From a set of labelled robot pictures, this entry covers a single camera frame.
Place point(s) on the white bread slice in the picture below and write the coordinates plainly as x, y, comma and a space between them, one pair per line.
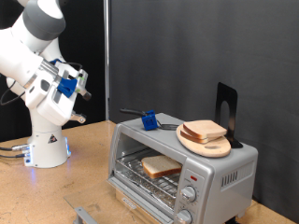
162, 166
205, 128
191, 137

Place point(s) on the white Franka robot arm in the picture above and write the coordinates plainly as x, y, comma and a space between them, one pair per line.
40, 140

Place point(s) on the red oven indicator light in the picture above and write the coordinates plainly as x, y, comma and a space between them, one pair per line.
193, 178

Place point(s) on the metal pole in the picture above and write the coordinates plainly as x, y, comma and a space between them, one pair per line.
107, 46

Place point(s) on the silver oven knob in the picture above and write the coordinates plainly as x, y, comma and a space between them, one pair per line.
183, 217
188, 194

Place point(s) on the round wooden serving board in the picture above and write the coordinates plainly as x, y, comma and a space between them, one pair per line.
211, 150

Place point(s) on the metal spatula with blue block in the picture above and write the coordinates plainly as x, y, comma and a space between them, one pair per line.
149, 120

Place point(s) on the wooden riser under oven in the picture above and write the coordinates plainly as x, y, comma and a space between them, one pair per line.
146, 218

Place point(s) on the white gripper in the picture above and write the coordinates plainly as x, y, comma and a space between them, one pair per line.
57, 110

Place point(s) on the black metal bookend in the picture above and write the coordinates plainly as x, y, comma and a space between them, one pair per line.
232, 96

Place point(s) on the silver toaster oven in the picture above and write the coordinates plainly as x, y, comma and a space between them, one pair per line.
218, 193

